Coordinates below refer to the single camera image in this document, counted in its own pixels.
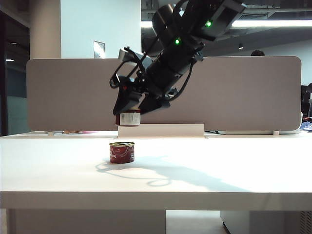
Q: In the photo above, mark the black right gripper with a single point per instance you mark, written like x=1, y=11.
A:
x=148, y=89

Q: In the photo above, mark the tomato can with white label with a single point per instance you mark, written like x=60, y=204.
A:
x=129, y=119

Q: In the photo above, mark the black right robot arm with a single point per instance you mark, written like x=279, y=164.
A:
x=175, y=61

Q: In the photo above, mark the red printed tomato can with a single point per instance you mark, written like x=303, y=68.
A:
x=121, y=154

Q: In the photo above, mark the grey fabric desk divider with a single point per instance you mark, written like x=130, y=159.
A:
x=73, y=97

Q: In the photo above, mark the black ceiling spotlight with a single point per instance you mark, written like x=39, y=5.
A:
x=240, y=46

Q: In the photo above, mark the flat white device behind divider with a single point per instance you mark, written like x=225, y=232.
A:
x=256, y=132

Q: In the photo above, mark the white desk support panel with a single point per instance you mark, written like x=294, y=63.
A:
x=85, y=221

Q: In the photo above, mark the dark-haired person's head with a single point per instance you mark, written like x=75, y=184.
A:
x=258, y=53

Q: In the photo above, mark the seated person in dark clothes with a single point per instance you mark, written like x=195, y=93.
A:
x=306, y=102

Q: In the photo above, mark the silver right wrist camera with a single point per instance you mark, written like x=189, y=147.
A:
x=129, y=55

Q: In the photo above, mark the framed wall poster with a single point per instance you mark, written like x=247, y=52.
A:
x=99, y=50

